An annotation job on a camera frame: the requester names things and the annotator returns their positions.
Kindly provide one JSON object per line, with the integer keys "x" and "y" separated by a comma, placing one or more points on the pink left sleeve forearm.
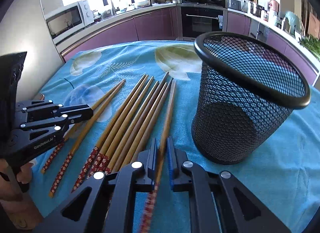
{"x": 22, "y": 211}

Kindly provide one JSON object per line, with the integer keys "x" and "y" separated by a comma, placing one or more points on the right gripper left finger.
{"x": 105, "y": 202}

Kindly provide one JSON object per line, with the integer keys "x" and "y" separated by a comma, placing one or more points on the purple kitchen cabinets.
{"x": 165, "y": 23}

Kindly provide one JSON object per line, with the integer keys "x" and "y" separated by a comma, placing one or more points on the black built-in oven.
{"x": 199, "y": 20}

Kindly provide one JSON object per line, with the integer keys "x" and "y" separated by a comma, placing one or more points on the white microwave oven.
{"x": 65, "y": 21}

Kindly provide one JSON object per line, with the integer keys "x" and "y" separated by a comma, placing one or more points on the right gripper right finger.
{"x": 218, "y": 202}

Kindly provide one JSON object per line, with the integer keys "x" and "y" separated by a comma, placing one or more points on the steel cooking pot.
{"x": 256, "y": 9}

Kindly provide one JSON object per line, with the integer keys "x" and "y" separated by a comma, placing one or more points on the person's left hand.
{"x": 10, "y": 191}

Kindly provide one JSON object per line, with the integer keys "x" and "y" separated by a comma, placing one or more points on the blue floral tablecloth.
{"x": 283, "y": 172}

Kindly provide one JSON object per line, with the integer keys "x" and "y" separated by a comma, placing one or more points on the green leafy vegetables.
{"x": 312, "y": 44}

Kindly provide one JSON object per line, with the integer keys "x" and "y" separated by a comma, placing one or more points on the black mesh utensil holder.
{"x": 247, "y": 90}

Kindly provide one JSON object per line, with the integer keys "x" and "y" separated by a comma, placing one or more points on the pink thermos kettle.
{"x": 273, "y": 8}

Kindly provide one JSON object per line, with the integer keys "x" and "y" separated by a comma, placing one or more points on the wooden chopstick red end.
{"x": 81, "y": 178}
{"x": 145, "y": 130}
{"x": 135, "y": 125}
{"x": 114, "y": 126}
{"x": 145, "y": 89}
{"x": 80, "y": 138}
{"x": 113, "y": 166}

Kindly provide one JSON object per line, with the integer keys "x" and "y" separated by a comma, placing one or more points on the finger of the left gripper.
{"x": 46, "y": 112}
{"x": 37, "y": 134}

